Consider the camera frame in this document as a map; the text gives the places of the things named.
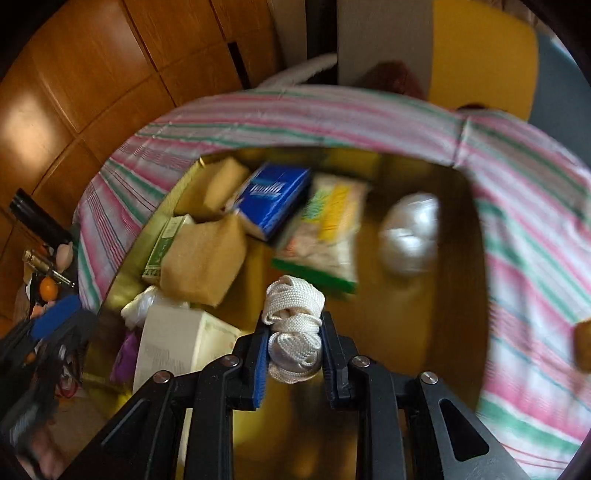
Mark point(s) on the white printed carton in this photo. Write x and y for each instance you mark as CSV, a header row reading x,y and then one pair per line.
x,y
180,346

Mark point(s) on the dark red cloth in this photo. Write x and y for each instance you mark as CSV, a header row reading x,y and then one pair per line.
x,y
395,78

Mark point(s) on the purple snack packet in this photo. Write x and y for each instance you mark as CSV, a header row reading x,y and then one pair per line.
x,y
124,360

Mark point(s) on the blue tissue pack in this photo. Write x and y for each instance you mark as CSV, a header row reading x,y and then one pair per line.
x,y
272,203

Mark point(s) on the tan sponge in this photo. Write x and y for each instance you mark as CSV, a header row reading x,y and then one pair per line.
x,y
203,263
226,182

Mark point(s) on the orange fruit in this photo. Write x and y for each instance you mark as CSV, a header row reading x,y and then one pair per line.
x,y
47,290

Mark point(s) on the silver ball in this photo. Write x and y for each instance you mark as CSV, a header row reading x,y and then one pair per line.
x,y
411,233

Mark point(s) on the green and white carton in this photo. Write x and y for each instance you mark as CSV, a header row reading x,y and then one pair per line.
x,y
161,249

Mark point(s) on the black pole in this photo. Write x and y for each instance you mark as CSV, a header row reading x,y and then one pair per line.
x,y
32,212

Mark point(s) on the yellow green snack packet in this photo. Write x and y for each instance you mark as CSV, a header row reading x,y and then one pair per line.
x,y
325,230

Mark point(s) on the brass metal tool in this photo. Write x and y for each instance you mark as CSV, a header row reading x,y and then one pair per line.
x,y
44,266

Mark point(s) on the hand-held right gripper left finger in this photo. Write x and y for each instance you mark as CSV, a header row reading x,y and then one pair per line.
x,y
261,369

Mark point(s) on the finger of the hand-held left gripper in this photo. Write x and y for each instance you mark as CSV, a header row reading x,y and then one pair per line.
x,y
57,314

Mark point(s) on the gold tin box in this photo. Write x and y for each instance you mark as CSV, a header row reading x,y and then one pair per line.
x,y
415,332

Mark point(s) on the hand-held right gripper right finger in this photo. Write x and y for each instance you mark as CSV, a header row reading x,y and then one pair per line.
x,y
333,364

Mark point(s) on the pink green striped tablecloth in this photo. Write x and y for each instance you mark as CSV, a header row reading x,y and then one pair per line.
x,y
531,230

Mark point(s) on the wooden wardrobe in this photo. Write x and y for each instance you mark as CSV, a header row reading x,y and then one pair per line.
x,y
92,92

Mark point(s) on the grey yellow blue sofa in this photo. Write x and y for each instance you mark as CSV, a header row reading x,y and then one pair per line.
x,y
475,55

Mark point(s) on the person's left hand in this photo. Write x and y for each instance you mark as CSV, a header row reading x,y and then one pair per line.
x,y
46,459

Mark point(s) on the clear plastic bag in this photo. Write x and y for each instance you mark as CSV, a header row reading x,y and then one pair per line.
x,y
138,304

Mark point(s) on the pink round toy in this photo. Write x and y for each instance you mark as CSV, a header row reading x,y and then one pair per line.
x,y
64,256

